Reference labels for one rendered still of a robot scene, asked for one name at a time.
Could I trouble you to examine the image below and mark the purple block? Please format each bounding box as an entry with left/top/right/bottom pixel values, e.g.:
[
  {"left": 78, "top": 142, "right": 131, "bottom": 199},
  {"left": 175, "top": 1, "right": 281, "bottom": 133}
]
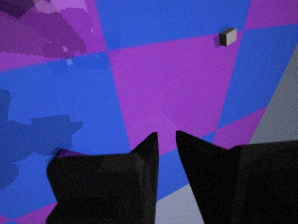
[{"left": 52, "top": 148, "right": 89, "bottom": 160}]

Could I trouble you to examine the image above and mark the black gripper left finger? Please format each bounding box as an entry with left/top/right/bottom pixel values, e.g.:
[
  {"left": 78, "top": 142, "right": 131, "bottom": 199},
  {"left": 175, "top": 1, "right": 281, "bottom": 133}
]
[{"left": 46, "top": 132, "right": 159, "bottom": 224}]

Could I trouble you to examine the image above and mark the small grey block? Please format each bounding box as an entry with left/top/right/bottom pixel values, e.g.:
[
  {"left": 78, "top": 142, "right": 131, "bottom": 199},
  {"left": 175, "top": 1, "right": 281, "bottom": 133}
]
[{"left": 219, "top": 27, "right": 237, "bottom": 46}]

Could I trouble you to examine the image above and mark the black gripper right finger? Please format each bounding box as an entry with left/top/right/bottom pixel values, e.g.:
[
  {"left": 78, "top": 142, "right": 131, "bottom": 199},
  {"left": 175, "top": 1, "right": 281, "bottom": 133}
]
[{"left": 176, "top": 130, "right": 298, "bottom": 224}]

